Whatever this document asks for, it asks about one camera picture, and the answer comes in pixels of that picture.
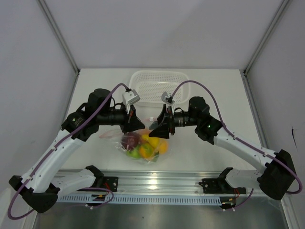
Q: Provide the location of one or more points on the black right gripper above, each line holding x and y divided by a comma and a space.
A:
161, 131

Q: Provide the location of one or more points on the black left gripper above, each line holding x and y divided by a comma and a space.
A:
133, 123

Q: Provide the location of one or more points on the dark red apple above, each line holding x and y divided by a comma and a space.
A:
130, 141

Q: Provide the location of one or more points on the yellow lemon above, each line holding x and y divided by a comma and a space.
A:
153, 141

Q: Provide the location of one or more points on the clear zip top bag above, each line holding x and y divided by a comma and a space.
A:
114, 137

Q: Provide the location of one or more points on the orange yellow fruit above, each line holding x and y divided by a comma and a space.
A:
163, 146

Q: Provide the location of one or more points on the yellow mango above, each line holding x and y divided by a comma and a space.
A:
146, 151

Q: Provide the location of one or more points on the green apple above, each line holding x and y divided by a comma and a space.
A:
134, 153

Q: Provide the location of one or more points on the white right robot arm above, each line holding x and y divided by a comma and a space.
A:
274, 172

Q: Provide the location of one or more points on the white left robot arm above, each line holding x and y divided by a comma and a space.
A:
38, 187

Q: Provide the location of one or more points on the white plastic basket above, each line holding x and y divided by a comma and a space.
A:
151, 84

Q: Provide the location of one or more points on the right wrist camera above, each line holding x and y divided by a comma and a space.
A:
167, 99

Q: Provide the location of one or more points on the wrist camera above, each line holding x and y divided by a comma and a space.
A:
167, 99
129, 98

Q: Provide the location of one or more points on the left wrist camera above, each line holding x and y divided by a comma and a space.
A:
129, 98

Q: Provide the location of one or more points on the aluminium mounting rail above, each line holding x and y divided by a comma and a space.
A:
160, 182

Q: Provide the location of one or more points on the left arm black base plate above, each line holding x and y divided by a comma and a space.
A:
110, 183

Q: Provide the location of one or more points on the white slotted cable duct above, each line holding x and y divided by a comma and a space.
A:
141, 199

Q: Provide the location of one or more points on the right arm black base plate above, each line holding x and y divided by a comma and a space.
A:
219, 186

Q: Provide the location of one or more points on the left aluminium frame post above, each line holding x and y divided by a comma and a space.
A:
58, 34

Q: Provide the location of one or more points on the aluminium frame post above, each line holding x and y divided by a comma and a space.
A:
284, 5
58, 34

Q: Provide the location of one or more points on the right aluminium frame post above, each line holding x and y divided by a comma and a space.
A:
284, 5

